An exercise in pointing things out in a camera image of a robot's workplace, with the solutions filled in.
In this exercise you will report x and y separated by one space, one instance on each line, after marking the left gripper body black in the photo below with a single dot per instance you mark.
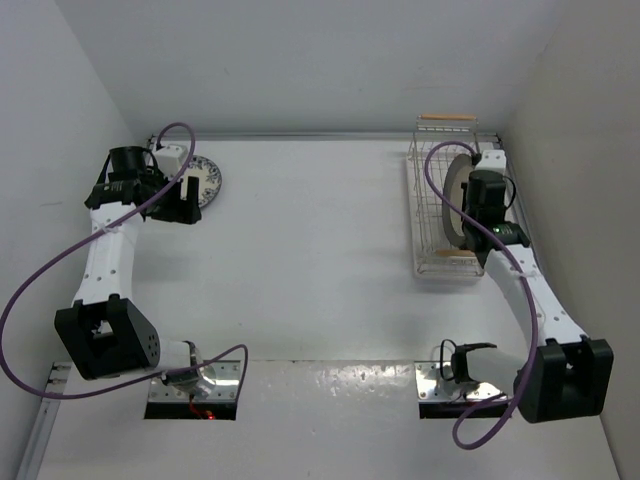
168 207

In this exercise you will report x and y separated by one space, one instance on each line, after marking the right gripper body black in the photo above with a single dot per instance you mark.
467 211

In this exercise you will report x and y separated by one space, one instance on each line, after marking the grey rim cream plate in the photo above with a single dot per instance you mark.
454 191

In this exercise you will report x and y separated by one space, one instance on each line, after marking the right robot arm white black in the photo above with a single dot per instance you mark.
566 373

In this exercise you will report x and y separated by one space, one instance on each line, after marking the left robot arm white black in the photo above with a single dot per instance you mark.
105 334

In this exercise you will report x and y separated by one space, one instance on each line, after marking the blue floral white plate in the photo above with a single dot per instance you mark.
209 177

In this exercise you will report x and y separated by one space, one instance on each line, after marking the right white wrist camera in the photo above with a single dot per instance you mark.
494 160

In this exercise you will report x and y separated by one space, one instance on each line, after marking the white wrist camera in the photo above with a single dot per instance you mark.
170 159
494 160

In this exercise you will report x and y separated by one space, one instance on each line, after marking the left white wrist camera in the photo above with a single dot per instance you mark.
170 159

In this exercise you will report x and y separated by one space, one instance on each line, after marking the wire dish rack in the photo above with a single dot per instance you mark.
435 142

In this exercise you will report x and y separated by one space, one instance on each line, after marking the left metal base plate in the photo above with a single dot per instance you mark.
216 383

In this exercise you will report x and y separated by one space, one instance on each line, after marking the metal base plate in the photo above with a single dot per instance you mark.
216 383
432 387

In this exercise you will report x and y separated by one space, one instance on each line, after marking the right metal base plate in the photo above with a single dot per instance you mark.
432 387

